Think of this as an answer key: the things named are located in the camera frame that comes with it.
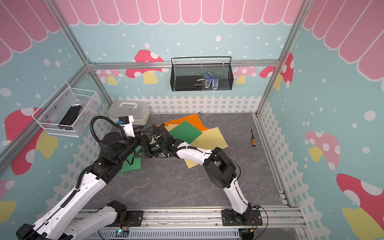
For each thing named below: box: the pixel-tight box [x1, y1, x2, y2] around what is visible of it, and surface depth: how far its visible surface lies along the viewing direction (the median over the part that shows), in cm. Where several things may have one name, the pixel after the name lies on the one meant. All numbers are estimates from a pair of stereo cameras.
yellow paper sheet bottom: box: [184, 158, 199, 169], surface depth 96 cm
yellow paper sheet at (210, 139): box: [190, 127, 229, 151], surface depth 110 cm
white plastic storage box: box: [107, 100, 150, 125], surface depth 112 cm
